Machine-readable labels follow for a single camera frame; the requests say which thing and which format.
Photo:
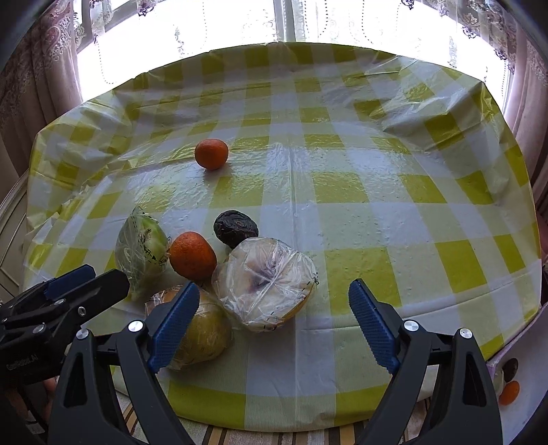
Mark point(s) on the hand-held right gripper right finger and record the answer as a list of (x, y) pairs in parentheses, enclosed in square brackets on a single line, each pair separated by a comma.
[(372, 329)]

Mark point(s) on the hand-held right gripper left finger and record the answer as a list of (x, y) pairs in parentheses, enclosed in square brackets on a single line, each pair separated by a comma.
[(173, 325)]

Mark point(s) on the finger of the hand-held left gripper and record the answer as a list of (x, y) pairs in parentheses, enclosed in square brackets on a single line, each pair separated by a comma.
[(68, 280), (107, 286)]

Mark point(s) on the plastic-wrapped yellow pear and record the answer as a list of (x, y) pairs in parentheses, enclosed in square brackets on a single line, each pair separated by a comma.
[(207, 340)]

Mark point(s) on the plastic-wrapped green fruit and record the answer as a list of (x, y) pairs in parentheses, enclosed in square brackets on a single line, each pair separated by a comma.
[(497, 381), (141, 252)]

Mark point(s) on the orange mandarin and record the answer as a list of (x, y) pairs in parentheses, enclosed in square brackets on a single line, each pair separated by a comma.
[(509, 392), (192, 255), (211, 153)]

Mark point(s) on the plastic-wrapped tan pear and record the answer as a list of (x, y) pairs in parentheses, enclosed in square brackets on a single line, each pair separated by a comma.
[(265, 284)]

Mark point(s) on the purple-rimmed white cardboard box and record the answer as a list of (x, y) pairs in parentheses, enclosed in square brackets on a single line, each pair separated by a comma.
[(524, 363)]

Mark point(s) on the cream carved cabinet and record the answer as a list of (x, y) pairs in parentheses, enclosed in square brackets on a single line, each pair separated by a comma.
[(10, 239)]

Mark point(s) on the yellow checked plastic tablecloth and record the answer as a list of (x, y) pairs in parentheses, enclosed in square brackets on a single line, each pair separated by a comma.
[(342, 192)]

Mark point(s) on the pink paisley curtain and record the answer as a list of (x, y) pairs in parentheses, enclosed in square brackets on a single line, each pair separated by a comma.
[(528, 85)]

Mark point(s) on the white lace curtain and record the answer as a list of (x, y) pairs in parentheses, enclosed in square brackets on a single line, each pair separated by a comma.
[(299, 17)]

